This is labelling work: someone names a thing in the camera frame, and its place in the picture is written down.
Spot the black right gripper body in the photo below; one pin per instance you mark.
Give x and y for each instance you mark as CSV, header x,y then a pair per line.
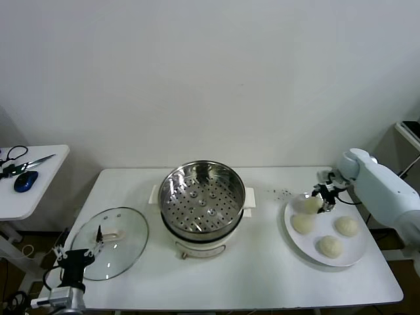
x,y
329,195

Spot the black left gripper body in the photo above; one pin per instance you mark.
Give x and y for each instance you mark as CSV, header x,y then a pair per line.
x,y
75,262

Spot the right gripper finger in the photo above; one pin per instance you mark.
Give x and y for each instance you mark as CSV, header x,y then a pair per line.
x,y
328,208
317,190

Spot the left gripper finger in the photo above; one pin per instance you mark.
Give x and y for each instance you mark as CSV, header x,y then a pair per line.
x,y
59,253
99,234

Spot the white steamed baozi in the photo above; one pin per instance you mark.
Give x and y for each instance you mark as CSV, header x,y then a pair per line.
x,y
346,226
329,246
303,223
311,204

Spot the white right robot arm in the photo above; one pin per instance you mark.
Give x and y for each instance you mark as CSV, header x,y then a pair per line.
x,y
377,183

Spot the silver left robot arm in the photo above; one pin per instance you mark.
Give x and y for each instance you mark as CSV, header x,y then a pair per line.
x,y
77,300

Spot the stainless steel steamer basket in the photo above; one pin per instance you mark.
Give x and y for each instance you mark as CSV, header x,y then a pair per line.
x,y
183,197

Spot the white round plate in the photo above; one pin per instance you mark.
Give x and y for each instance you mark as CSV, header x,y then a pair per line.
x,y
306,244

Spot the black white stand base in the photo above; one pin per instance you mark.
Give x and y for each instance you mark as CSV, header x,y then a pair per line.
x,y
384,233

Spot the white side table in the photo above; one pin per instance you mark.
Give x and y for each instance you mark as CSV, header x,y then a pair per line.
x,y
49,183

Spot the blue computer mouse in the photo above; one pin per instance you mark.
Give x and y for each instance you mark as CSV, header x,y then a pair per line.
x,y
26,181

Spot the small green black gadget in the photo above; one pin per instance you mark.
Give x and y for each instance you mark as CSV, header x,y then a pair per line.
x,y
11,169

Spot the white side desk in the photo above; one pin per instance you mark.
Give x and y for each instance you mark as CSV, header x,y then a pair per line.
x,y
407,138

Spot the white electric cooker pot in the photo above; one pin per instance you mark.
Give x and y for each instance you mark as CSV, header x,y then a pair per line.
x,y
200,249

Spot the black flat device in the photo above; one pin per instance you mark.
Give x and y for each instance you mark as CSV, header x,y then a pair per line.
x,y
411,126

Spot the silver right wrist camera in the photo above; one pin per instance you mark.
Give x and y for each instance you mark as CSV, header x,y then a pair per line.
x,y
328,177

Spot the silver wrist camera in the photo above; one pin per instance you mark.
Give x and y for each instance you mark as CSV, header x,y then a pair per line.
x,y
328,177
60,295

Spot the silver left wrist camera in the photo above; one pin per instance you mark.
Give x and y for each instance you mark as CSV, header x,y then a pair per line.
x,y
60,295

